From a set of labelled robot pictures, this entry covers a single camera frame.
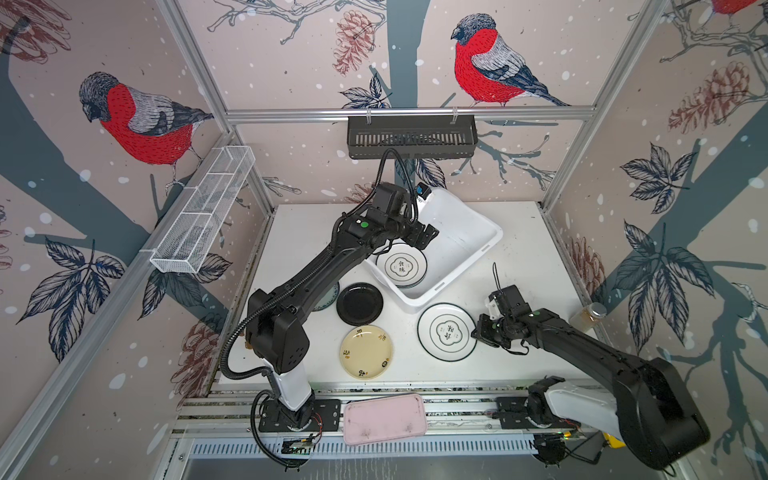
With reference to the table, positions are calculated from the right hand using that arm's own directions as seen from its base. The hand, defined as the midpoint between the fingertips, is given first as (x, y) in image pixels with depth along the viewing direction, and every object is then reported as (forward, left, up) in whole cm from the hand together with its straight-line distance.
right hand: (471, 336), depth 86 cm
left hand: (+19, +14, +29) cm, 37 cm away
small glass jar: (+4, -32, +6) cm, 33 cm away
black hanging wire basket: (+61, +18, +28) cm, 69 cm away
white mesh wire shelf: (+8, +72, +33) cm, 80 cm away
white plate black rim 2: (+23, +21, +2) cm, 31 cm away
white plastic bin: (+39, -2, +2) cm, 39 cm away
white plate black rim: (+2, +7, -1) cm, 8 cm away
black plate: (+9, +34, +1) cm, 35 cm away
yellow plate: (-5, +31, -1) cm, 31 cm away
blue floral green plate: (+10, +44, +1) cm, 46 cm away
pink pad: (-22, +24, +2) cm, 33 cm away
